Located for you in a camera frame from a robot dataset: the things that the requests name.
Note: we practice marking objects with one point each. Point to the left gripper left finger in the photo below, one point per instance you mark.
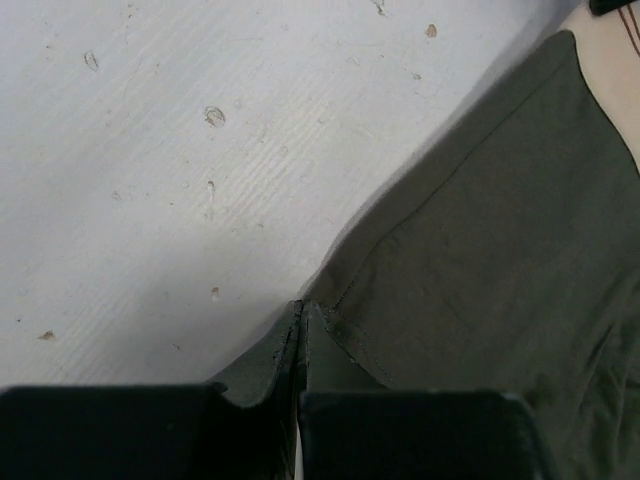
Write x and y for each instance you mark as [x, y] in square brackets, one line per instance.
[237, 425]

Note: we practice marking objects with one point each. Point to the olive underwear beige waistband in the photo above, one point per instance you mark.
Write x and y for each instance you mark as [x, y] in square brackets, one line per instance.
[507, 259]

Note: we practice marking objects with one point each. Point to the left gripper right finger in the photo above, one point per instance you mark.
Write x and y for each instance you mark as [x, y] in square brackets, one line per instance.
[353, 427]

